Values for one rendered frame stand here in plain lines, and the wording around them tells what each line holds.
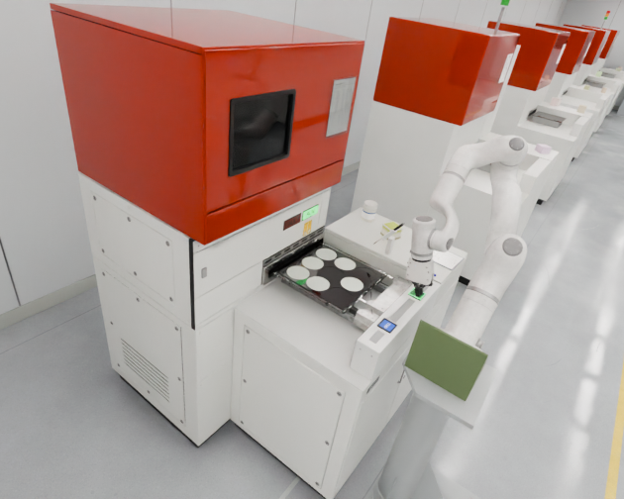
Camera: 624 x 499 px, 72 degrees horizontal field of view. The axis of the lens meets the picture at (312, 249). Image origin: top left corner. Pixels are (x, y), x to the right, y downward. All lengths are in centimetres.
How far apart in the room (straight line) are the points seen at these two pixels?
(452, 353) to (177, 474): 139
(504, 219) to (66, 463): 216
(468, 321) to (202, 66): 115
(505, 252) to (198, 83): 111
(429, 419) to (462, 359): 34
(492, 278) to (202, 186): 102
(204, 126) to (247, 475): 163
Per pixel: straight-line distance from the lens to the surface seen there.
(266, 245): 179
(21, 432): 263
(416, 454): 200
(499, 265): 162
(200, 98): 125
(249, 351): 190
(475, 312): 160
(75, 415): 260
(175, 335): 185
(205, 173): 132
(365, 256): 206
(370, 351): 153
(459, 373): 162
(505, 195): 175
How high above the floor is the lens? 200
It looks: 32 degrees down
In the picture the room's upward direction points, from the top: 9 degrees clockwise
